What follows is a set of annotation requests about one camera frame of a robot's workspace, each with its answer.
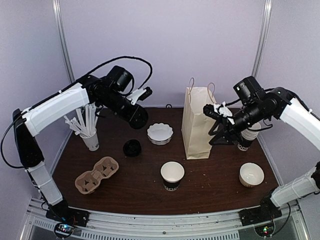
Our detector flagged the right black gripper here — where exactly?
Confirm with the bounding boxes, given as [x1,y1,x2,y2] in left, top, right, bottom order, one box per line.
[208,100,268,146]

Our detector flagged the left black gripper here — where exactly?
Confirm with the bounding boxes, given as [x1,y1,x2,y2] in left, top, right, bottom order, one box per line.
[98,90,147,125]

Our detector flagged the black white paper coffee cup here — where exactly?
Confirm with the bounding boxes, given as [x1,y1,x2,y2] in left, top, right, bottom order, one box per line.
[160,161,185,192]

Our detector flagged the cardboard two-cup carrier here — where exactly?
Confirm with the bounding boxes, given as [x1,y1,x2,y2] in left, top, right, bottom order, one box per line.
[74,156,120,195]

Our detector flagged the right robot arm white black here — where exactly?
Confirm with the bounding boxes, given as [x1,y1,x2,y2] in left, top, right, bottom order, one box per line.
[224,78,320,221]

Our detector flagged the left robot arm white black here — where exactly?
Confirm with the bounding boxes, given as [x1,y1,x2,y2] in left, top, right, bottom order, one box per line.
[13,73,153,222]

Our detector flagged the kraft paper takeout bag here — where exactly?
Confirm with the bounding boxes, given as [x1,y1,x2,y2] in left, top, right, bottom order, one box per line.
[181,77,217,160]

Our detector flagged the stack of paper cups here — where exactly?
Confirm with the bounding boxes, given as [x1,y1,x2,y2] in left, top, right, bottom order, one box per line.
[237,122,261,152]

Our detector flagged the white scalloped dish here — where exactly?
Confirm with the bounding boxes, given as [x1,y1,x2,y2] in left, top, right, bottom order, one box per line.
[147,123,174,146]

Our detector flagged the stack of black lids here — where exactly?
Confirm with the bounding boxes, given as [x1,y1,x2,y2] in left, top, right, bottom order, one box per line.
[122,139,142,157]

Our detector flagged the paper cup holding straws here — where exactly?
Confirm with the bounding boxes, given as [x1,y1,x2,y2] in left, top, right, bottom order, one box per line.
[79,129,100,152]

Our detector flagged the white ceramic bowl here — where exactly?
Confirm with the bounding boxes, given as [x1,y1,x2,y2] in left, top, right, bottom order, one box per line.
[239,162,265,188]

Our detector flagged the wrapped white straws bundle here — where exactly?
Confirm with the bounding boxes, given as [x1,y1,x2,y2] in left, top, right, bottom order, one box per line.
[63,103,99,138]

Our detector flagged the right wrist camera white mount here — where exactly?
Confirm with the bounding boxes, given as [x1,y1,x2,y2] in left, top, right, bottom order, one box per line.
[203,102,235,125]

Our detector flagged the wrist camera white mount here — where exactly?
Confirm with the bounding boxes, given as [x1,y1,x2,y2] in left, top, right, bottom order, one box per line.
[126,86,153,105]
[203,102,235,125]

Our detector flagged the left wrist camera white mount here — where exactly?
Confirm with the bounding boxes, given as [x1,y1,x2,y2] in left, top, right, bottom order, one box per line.
[126,86,153,105]

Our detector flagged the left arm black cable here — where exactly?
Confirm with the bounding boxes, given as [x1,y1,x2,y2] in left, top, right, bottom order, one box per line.
[1,56,154,169]

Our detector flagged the right aluminium frame post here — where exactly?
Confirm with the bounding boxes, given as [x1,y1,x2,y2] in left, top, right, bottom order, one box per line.
[251,0,273,78]

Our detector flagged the aluminium frame post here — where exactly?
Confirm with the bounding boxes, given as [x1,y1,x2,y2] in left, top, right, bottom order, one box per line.
[251,0,273,78]
[52,0,75,83]

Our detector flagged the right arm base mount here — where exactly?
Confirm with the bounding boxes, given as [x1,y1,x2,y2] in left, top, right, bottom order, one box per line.
[238,203,282,238]

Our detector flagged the aluminium front rail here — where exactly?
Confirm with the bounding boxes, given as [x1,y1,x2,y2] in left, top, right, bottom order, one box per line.
[17,199,311,240]

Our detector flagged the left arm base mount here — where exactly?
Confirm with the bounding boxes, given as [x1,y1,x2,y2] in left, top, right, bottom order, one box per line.
[45,205,90,240]

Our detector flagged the left aluminium frame post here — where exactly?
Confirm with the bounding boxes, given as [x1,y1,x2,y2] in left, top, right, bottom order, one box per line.
[52,0,75,83]

